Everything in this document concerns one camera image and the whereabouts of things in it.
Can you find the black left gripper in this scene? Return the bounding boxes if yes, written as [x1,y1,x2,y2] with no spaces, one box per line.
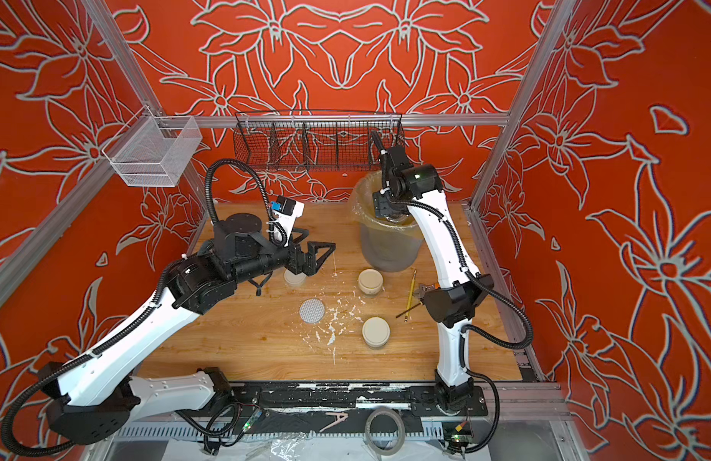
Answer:
[231,224,337,286]

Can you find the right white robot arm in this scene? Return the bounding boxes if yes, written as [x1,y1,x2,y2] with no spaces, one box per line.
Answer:
[369,131,534,415]

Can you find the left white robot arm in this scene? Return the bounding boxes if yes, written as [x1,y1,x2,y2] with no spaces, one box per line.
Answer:
[44,230,336,445]

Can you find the translucent ribbed trash bin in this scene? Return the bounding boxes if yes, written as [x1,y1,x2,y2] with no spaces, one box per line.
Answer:
[359,224,424,273]

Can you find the glass jar beige lid back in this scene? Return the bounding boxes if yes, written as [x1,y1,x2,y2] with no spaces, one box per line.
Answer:
[357,268,384,297]

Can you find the glass jar beige lid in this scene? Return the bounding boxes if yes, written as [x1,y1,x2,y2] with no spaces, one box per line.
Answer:
[361,316,391,350]
[357,268,384,297]

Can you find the yellow pencil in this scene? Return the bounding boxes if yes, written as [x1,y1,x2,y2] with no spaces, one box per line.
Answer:
[403,268,417,323]

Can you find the glass jar beige lid front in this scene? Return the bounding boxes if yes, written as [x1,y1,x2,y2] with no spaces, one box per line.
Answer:
[361,316,391,350]

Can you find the clear tape roll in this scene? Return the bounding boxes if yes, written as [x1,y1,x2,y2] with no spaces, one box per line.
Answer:
[364,406,407,457]

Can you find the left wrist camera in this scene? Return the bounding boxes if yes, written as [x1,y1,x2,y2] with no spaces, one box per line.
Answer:
[270,195,305,239]

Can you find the black wire wall basket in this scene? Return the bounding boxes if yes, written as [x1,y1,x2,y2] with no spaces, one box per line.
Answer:
[233,109,405,172]

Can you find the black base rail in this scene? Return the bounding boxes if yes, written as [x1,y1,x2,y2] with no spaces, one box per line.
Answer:
[179,379,489,419]

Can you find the clear plastic wall basket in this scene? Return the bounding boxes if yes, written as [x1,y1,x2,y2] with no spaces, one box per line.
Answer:
[100,106,202,187]

